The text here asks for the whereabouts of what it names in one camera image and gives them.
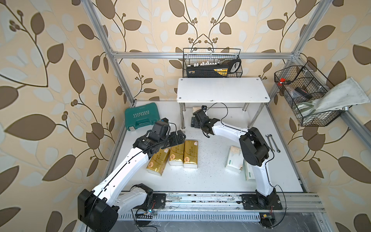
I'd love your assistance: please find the silver wrench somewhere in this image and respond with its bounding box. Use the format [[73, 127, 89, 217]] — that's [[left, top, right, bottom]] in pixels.
[[269, 134, 281, 153], [266, 134, 275, 152]]

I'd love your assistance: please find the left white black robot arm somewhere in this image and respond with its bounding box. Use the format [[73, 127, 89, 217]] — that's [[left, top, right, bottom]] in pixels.
[[77, 118, 186, 232]]

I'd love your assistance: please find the white two-tier shelf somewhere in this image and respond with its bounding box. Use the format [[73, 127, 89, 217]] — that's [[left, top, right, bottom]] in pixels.
[[177, 77, 271, 129]]

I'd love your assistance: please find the black wire basket right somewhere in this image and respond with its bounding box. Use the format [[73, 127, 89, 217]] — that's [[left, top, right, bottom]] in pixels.
[[274, 61, 348, 127]]

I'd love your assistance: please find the white cloth rag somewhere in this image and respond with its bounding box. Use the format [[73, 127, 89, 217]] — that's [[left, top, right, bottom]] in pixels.
[[297, 77, 371, 116]]

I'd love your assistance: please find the silver wrench left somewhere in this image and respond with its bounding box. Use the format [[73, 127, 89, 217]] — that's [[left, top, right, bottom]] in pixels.
[[266, 134, 275, 152]]

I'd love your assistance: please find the silver wrench right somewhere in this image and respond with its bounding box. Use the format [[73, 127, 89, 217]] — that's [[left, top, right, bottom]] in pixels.
[[269, 134, 281, 153]]

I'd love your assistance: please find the black wire basket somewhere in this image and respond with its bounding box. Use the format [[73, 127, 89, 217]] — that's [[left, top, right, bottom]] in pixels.
[[274, 61, 348, 127], [183, 47, 241, 78]]

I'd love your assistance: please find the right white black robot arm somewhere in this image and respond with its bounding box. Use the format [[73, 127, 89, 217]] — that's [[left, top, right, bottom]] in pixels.
[[193, 109, 284, 210]]

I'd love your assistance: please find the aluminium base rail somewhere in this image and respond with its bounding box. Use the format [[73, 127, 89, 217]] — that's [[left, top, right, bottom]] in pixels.
[[84, 191, 326, 223]]

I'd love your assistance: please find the black wire basket rear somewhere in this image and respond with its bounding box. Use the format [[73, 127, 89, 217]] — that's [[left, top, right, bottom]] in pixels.
[[183, 47, 241, 78]]

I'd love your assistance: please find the black yellow tool box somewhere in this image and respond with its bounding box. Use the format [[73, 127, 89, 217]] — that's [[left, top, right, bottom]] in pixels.
[[184, 59, 243, 78]]

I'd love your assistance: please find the white tissue pack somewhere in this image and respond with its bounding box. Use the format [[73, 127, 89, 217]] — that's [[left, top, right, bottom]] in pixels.
[[243, 160, 256, 181], [225, 146, 244, 173], [192, 106, 202, 113]]

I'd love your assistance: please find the green plastic tool case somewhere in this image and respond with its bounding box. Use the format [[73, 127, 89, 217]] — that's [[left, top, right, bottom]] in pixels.
[[125, 102, 160, 131]]

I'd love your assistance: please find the red handled tool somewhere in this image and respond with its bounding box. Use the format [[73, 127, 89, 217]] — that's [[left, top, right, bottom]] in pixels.
[[277, 78, 292, 88]]

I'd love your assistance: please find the gold tissue pack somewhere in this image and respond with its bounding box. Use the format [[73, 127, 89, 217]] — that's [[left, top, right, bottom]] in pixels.
[[169, 144, 185, 166], [146, 148, 171, 176], [183, 140, 199, 168]]

